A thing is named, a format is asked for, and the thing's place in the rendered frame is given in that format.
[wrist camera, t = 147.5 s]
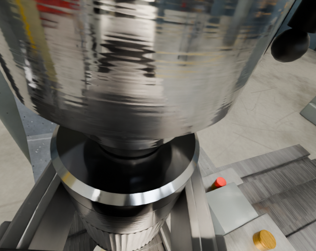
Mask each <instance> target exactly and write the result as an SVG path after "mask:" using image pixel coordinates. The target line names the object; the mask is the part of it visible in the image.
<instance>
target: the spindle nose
mask: <svg viewBox="0 0 316 251"><path fill-rule="evenodd" d="M295 2H296V0H0V71H1V73H2V74H3V76H4V78H5V80H6V82H7V84H8V86H9V88H10V89H11V91H12V93H13V94H14V95H15V96H16V98H17V99H18V100H19V101H20V102H21V103H22V104H24V105H25V106H26V107H27V108H29V109H30V110H31V111H33V112H34V113H36V114H38V115H39V116H41V117H43V118H45V119H47V120H49V121H51V122H53V123H55V124H58V125H60V126H63V127H66V128H69V129H72V130H76V131H79V132H83V133H87V134H92V135H97V136H102V137H109V138H117V139H134V140H147V139H163V138H171V137H177V136H182V135H187V134H190V133H194V132H197V131H200V130H203V129H205V128H208V127H210V126H212V125H214V124H215V123H217V122H219V121H220V120H221V119H223V118H224V117H225V116H226V115H227V114H228V113H229V112H230V111H231V110H232V108H233V107H234V105H235V103H236V102H237V100H238V98H239V97H240V95H241V93H242V92H243V90H244V88H245V87H246V85H247V83H248V81H249V80H250V78H251V76H252V75H253V73H254V71H255V70H256V68H257V66H258V65H259V63H260V61H261V59H262V58H263V56H264V54H265V53H266V51H267V49H268V48H269V46H270V44H271V43H272V41H273V39H274V38H275V36H276V34H277V32H278V31H279V29H280V27H281V26H282V24H283V22H284V21H285V19H286V17H287V16H288V14H289V12H290V10H291V9H292V7H293V5H294V4H295Z"/></svg>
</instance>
